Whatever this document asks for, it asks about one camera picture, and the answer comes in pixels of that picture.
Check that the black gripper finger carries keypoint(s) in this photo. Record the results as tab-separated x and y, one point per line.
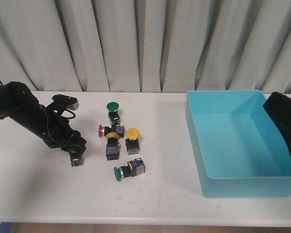
278	107

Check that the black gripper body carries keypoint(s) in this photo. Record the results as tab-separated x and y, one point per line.
58	133

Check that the red push button switch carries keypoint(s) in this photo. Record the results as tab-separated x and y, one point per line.
76	159

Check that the yellow push button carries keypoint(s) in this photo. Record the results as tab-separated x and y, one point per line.
132	143
112	147

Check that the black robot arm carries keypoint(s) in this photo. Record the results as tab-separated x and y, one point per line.
18	103

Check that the light blue plastic box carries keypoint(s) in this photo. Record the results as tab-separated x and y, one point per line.
238	150

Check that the lying red push button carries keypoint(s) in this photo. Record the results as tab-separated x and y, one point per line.
114	128

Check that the lying yellow push button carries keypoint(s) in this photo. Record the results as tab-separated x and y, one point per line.
112	147

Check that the upright green push button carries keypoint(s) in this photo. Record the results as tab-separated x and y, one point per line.
113	114

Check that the lying green push button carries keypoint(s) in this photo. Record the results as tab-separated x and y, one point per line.
133	168

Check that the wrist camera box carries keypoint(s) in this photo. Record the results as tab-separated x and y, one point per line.
62	102

